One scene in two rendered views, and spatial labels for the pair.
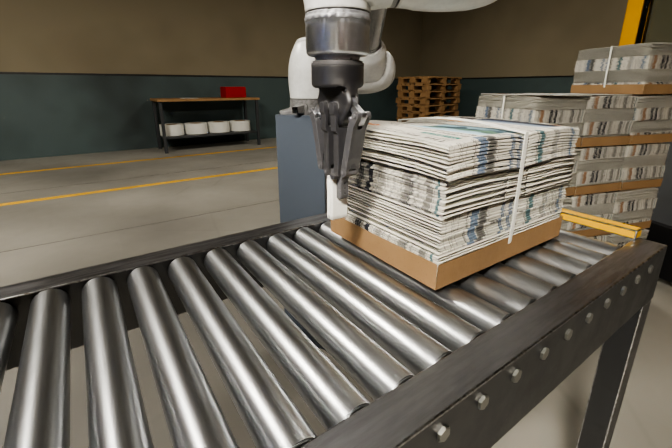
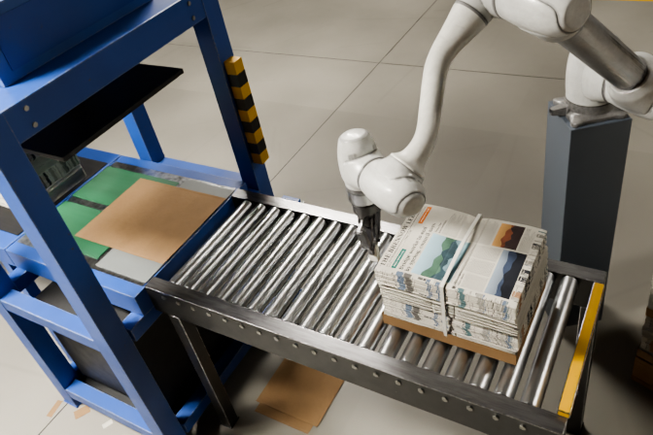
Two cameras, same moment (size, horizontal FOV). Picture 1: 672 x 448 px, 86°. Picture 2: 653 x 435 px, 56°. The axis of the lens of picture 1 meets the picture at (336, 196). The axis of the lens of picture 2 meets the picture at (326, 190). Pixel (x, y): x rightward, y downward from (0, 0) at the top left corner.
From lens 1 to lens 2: 1.62 m
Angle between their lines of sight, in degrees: 65
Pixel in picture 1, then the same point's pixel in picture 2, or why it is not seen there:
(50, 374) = (275, 254)
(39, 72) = not seen: outside the picture
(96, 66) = not seen: outside the picture
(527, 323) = (381, 361)
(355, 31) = (354, 198)
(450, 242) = (393, 308)
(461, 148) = (384, 273)
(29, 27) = not seen: outside the picture
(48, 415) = (264, 268)
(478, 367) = (339, 350)
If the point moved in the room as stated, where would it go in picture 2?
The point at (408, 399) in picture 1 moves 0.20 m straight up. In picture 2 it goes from (313, 336) to (299, 288)
